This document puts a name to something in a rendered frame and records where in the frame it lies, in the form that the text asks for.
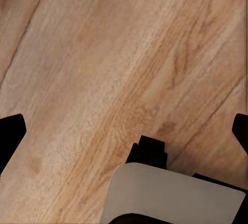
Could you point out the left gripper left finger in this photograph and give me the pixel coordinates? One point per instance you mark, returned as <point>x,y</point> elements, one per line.
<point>12,131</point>

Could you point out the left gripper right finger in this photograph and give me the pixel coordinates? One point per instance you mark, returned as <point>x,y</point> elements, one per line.
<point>240,130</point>

